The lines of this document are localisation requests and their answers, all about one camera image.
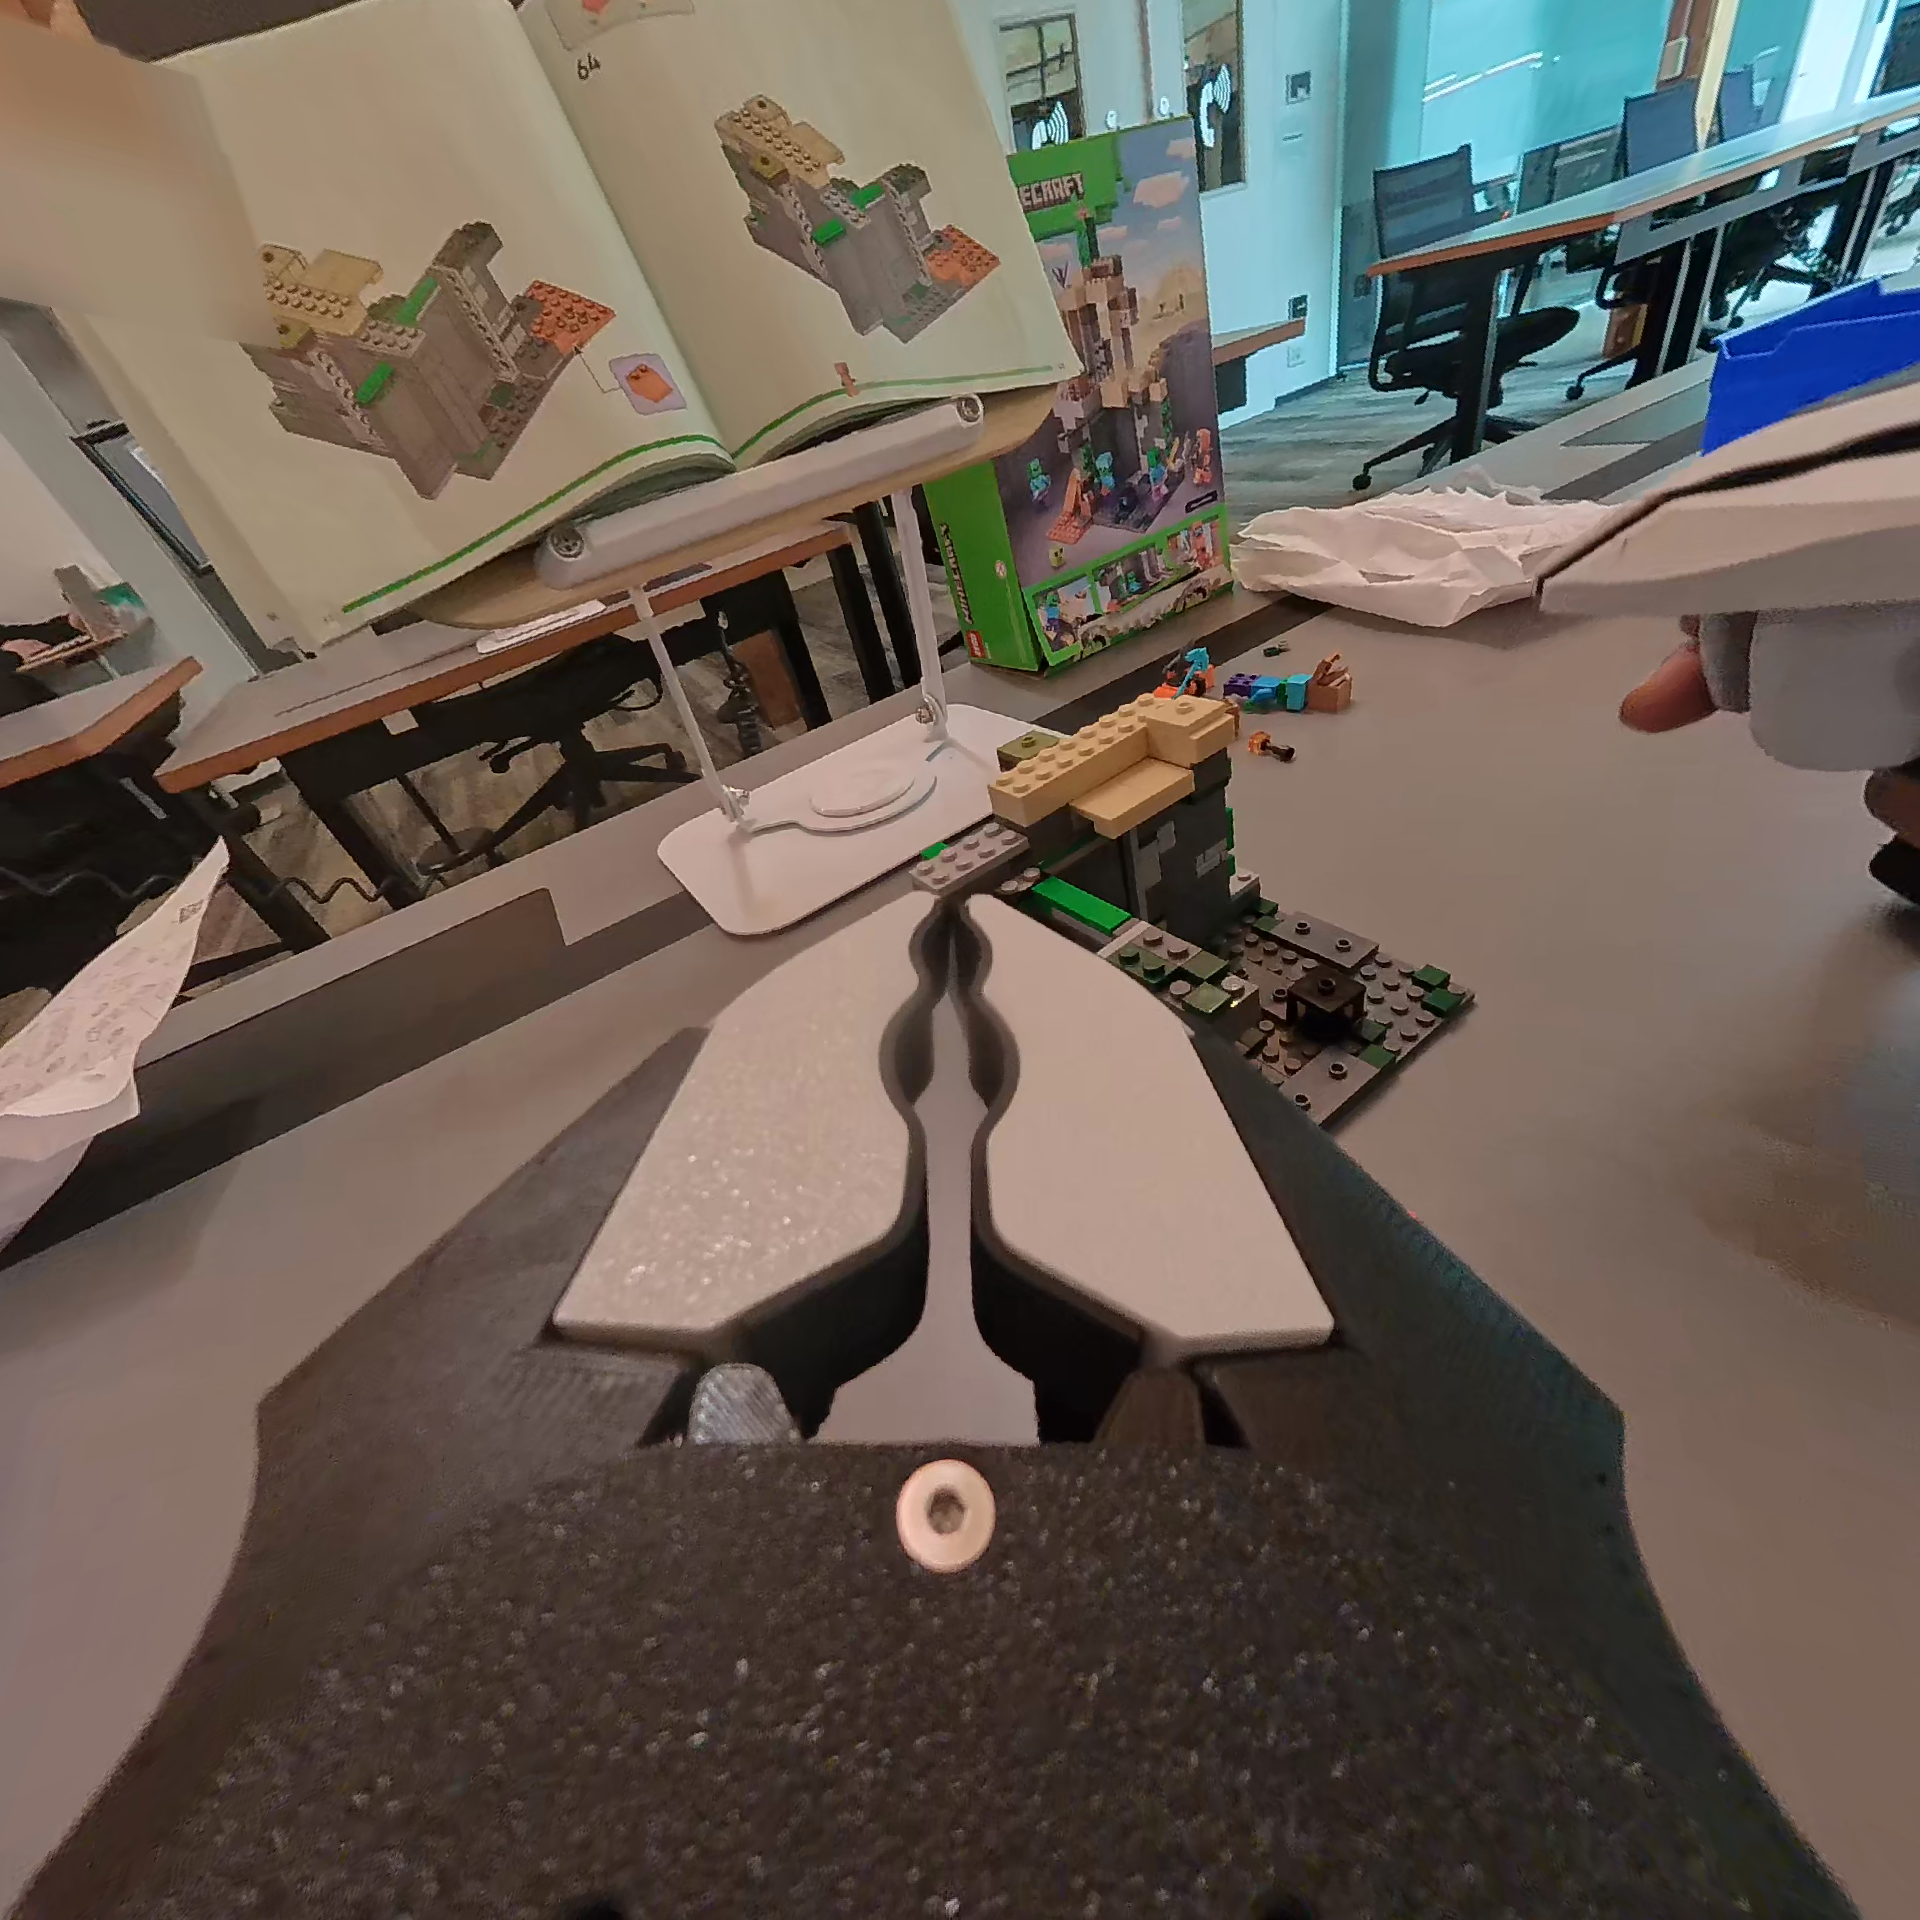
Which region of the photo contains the small white book stand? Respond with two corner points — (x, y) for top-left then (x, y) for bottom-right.
(470, 596), (607, 656)

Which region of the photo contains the brick building model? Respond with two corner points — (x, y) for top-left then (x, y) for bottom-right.
(910, 697), (1473, 1127)

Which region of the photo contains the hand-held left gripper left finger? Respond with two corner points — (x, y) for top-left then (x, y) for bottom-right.
(550, 890), (957, 1346)

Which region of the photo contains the toy brick set box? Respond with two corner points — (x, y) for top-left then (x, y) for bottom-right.
(921, 118), (1233, 674)

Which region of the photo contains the person's right hand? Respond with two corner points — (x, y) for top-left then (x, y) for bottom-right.
(1621, 642), (1719, 736)

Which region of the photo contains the long wooden office table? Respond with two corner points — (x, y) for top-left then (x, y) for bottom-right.
(1363, 90), (1920, 452)

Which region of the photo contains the brown top office desk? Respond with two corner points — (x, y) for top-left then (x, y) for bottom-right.
(157, 516), (902, 932)

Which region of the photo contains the instruction booklet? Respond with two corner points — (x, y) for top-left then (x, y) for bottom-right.
(0, 0), (1085, 648)

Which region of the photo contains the crumpled white paper bag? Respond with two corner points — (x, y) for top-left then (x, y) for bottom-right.
(1231, 465), (1653, 628)
(0, 840), (232, 1248)

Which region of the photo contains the blue plastic bin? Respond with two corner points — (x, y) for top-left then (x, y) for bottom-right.
(1702, 276), (1920, 459)

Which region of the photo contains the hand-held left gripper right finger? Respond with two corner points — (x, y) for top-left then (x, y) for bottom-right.
(957, 891), (1337, 1355)

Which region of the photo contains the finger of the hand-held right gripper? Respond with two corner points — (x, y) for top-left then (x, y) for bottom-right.
(1622, 385), (1920, 530)
(1536, 456), (1920, 625)

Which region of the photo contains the black office chair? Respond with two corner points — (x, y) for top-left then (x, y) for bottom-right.
(1358, 146), (1584, 489)
(403, 644), (693, 873)
(1567, 76), (1801, 362)

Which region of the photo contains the brown office table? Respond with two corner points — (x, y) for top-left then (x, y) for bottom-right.
(0, 656), (202, 904)

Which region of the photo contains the wall screen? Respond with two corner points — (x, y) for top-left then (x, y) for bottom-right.
(997, 17), (1085, 156)
(1182, 0), (1248, 195)

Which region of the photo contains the pile of small brick figures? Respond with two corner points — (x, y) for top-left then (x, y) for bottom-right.
(1152, 644), (1354, 721)

